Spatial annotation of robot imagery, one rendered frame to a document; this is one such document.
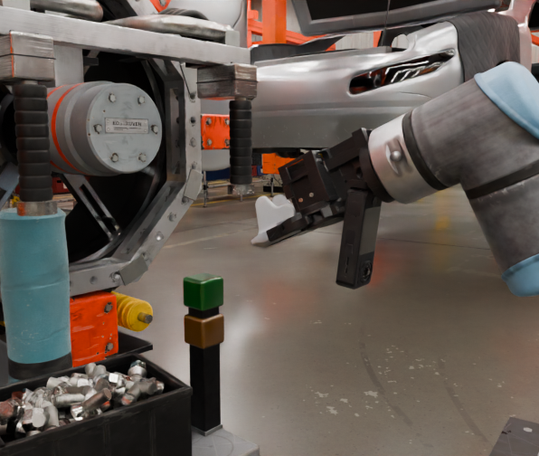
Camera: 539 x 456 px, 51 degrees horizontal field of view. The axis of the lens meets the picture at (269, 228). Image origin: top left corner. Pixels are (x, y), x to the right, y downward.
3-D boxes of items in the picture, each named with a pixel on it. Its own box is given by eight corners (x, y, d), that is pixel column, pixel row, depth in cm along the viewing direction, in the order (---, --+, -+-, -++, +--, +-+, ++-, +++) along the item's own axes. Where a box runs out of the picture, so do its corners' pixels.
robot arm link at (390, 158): (454, 187, 63) (421, 193, 56) (415, 204, 66) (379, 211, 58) (425, 114, 64) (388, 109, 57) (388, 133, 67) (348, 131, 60)
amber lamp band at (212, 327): (205, 336, 78) (204, 307, 77) (225, 342, 75) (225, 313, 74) (183, 343, 75) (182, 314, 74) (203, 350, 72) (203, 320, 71)
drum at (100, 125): (93, 171, 101) (89, 90, 99) (169, 175, 87) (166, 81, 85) (14, 174, 91) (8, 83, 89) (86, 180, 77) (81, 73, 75)
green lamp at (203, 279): (204, 299, 77) (203, 270, 76) (225, 306, 74) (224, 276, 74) (182, 307, 74) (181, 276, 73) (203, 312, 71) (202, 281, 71)
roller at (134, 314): (79, 301, 126) (77, 275, 125) (162, 330, 106) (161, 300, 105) (53, 307, 121) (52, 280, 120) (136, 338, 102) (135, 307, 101)
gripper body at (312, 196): (306, 169, 74) (385, 128, 67) (329, 231, 73) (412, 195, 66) (271, 170, 68) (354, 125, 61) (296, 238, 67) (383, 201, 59)
